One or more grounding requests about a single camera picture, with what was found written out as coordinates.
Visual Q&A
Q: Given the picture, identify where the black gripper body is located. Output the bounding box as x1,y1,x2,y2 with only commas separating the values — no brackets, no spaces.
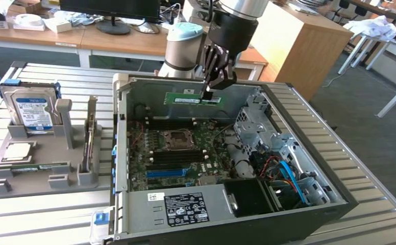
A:
206,11,258,56

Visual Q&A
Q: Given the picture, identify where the green RAM stick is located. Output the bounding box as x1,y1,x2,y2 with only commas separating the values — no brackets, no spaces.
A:
164,92,222,106
9,164,54,172

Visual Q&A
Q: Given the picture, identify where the black RAM slot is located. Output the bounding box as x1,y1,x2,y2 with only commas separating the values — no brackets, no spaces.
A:
153,149,206,155
153,153,208,158
153,156,208,162
154,159,208,165

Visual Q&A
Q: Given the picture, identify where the metal disk bay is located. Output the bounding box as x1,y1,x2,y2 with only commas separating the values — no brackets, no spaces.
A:
232,106,277,155

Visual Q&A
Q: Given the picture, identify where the wooden cabinet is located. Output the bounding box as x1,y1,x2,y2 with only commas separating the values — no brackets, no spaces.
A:
250,1,354,103

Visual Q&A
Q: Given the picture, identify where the CPU socket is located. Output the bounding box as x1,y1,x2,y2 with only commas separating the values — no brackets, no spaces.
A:
158,130,196,151

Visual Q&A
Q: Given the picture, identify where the black chair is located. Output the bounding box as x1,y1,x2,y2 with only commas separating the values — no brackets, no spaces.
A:
329,0,352,26

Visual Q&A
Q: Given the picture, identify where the black computer monitor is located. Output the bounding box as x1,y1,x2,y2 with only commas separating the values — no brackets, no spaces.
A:
58,0,161,36

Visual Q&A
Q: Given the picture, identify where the green motherboard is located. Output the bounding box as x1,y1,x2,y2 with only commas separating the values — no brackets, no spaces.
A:
126,117,234,191

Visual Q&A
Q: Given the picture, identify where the blue expansion slot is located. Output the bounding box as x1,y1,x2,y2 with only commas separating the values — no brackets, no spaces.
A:
146,169,185,178

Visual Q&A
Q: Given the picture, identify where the white crumpled cloth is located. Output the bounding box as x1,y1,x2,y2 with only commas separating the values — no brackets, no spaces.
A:
341,15,396,43

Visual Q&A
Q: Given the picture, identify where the dark wooden desk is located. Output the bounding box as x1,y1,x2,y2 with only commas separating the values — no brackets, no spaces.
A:
349,0,396,19

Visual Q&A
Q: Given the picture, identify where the graphics card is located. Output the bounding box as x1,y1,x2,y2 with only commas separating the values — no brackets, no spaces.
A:
81,95,100,177

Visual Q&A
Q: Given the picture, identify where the small white box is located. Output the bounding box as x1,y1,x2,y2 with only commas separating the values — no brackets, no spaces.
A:
43,17,73,34

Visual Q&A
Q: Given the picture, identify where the white metal table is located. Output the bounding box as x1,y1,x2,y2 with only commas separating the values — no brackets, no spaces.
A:
336,32,396,118

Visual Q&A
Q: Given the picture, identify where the open black PC case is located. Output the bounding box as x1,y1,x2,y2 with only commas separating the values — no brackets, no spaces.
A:
90,73,360,243

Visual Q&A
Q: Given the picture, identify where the hard disk blue label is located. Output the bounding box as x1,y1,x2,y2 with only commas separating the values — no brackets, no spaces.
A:
0,78,61,135

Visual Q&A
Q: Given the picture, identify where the white tape roll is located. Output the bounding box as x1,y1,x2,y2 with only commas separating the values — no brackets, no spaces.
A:
11,13,46,32

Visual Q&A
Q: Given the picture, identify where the grey power supply unit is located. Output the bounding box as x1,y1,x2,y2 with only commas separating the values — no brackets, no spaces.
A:
116,182,240,235

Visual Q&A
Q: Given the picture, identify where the silver CPU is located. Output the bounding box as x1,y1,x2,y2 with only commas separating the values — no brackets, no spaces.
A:
0,142,39,164

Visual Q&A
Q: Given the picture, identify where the blue case latch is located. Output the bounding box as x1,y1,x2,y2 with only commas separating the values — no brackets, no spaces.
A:
93,212,108,226

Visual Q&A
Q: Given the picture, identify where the grey parts rack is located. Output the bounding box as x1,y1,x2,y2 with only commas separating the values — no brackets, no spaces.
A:
0,95,105,199

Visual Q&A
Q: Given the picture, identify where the red wire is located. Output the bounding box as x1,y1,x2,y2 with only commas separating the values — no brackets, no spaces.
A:
128,121,145,148

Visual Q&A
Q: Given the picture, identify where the blue flat wire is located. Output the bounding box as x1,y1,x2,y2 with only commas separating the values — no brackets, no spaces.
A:
278,155,313,205

